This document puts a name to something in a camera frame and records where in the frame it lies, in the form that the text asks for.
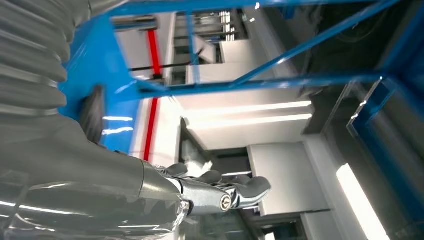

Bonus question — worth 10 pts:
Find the blue metal shelf rack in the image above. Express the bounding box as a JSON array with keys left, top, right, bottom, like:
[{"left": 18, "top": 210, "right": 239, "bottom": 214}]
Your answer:
[{"left": 57, "top": 0, "right": 424, "bottom": 236}]

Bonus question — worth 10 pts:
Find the black belt stanchion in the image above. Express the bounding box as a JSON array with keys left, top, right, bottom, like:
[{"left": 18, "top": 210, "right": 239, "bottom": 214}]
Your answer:
[{"left": 128, "top": 48, "right": 204, "bottom": 80}]

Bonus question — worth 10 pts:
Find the red barrier belt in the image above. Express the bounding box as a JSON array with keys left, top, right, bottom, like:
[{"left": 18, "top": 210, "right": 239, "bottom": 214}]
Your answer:
[{"left": 143, "top": 29, "right": 164, "bottom": 163}]

